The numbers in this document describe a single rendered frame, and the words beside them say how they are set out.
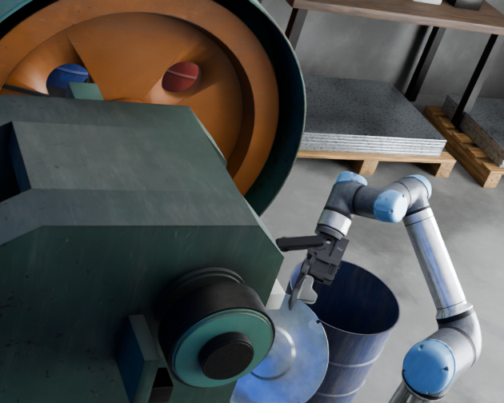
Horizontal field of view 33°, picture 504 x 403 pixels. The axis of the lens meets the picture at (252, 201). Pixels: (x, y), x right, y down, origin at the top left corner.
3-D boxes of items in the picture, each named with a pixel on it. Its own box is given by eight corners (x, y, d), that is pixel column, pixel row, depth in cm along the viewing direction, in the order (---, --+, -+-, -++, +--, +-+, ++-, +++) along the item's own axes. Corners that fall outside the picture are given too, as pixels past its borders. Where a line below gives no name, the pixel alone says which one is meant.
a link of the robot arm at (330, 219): (323, 206, 204) (321, 214, 212) (316, 223, 203) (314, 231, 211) (352, 218, 204) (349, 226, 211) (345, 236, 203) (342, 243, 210)
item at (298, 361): (352, 374, 198) (352, 374, 198) (247, 436, 201) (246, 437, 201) (288, 268, 204) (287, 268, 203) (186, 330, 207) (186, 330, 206)
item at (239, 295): (230, 351, 160) (263, 258, 148) (251, 397, 151) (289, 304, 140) (114, 359, 150) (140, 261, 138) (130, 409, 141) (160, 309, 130)
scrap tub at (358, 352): (327, 344, 358) (367, 256, 333) (374, 422, 328) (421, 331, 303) (238, 351, 339) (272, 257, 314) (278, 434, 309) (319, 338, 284)
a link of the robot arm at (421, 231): (504, 351, 210) (433, 165, 211) (483, 368, 202) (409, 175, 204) (465, 357, 218) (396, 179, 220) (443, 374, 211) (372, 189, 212)
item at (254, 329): (155, 174, 195) (173, 107, 185) (262, 394, 147) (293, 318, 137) (79, 172, 187) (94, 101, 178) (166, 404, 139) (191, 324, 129)
